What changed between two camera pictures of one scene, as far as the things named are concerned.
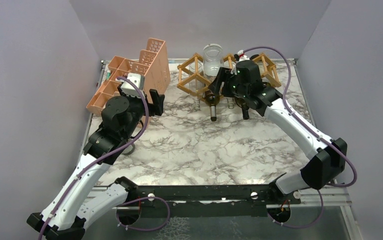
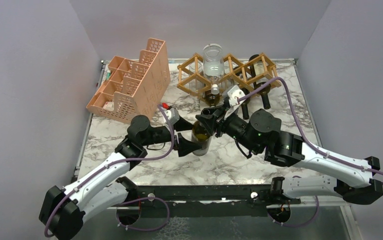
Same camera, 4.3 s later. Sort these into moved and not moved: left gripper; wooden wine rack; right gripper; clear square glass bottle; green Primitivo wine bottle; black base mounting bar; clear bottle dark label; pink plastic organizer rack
Moved: right gripper; left gripper
Not moved: clear bottle dark label; wooden wine rack; green Primitivo wine bottle; clear square glass bottle; pink plastic organizer rack; black base mounting bar
